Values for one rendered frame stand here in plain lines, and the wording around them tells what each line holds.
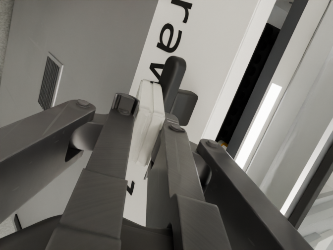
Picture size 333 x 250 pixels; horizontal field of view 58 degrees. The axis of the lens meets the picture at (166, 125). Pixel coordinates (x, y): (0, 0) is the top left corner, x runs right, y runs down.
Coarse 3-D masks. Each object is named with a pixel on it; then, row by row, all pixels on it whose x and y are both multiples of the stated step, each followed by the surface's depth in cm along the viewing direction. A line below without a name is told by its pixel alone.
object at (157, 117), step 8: (152, 88) 20; (160, 88) 20; (152, 96) 18; (160, 96) 18; (152, 104) 16; (160, 104) 16; (152, 112) 15; (160, 112) 15; (152, 120) 15; (160, 120) 15; (152, 128) 15; (160, 128) 15; (144, 136) 15; (152, 136) 15; (144, 144) 15; (152, 144) 15; (144, 152) 15; (136, 160) 16; (144, 160) 16
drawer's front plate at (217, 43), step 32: (160, 0) 28; (192, 0) 24; (224, 0) 22; (256, 0) 20; (160, 32) 27; (192, 32) 24; (224, 32) 22; (256, 32) 21; (192, 64) 24; (224, 64) 22; (224, 96) 22; (192, 128) 24; (128, 192) 30
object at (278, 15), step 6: (276, 0) 32; (282, 0) 31; (288, 0) 30; (276, 6) 35; (282, 6) 34; (288, 6) 33; (276, 12) 36; (282, 12) 36; (270, 18) 36; (276, 18) 36; (282, 18) 37; (276, 24) 37; (282, 24) 37
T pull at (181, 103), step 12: (168, 60) 21; (180, 60) 21; (168, 72) 21; (180, 72) 21; (168, 84) 21; (168, 96) 21; (180, 96) 22; (192, 96) 23; (168, 108) 22; (180, 108) 23; (192, 108) 23; (180, 120) 23
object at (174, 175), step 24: (168, 144) 12; (168, 168) 10; (192, 168) 11; (168, 192) 9; (192, 192) 10; (168, 216) 8; (192, 216) 7; (216, 216) 8; (192, 240) 7; (216, 240) 7
